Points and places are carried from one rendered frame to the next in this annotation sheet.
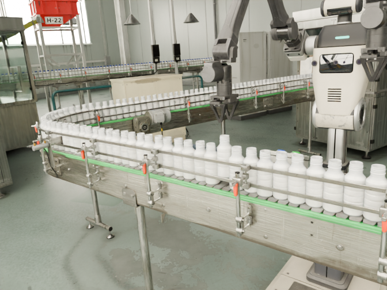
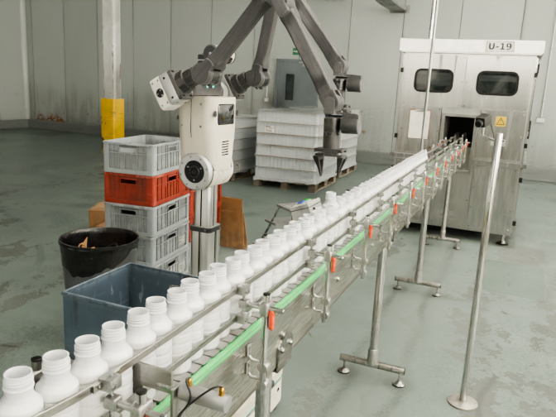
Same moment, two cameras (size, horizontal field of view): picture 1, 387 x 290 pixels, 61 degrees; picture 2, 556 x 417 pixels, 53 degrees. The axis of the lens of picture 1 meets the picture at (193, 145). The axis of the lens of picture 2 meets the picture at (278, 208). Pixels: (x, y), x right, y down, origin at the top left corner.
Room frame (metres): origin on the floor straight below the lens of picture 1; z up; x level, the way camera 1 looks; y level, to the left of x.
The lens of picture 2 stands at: (1.94, 1.67, 1.56)
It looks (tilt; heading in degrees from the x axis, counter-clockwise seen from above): 13 degrees down; 254
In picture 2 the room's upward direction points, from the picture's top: 3 degrees clockwise
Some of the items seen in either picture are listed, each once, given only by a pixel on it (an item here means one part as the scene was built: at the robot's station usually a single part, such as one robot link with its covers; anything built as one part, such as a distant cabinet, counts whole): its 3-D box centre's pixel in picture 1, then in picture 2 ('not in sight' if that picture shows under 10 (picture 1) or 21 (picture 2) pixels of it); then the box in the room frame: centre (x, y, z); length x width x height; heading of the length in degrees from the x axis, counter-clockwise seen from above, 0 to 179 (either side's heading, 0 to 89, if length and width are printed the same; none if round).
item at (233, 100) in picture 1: (227, 108); (325, 163); (1.24, -0.14, 1.30); 0.07 x 0.07 x 0.09; 51
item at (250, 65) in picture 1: (246, 75); not in sight; (7.63, -1.31, 0.96); 0.82 x 0.50 x 1.91; 123
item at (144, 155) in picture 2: not in sight; (148, 154); (1.71, -2.60, 1.00); 0.61 x 0.41 x 0.22; 58
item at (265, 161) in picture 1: (265, 172); (345, 215); (1.10, -0.25, 1.08); 0.06 x 0.06 x 0.17
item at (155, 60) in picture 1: (155, 54); not in sight; (7.63, 0.72, 1.55); 0.17 x 0.15 x 0.42; 123
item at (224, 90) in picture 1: (224, 90); (331, 142); (1.23, -0.13, 1.37); 0.10 x 0.07 x 0.07; 141
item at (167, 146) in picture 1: (169, 155); (302, 244); (1.39, 0.11, 1.08); 0.06 x 0.06 x 0.17
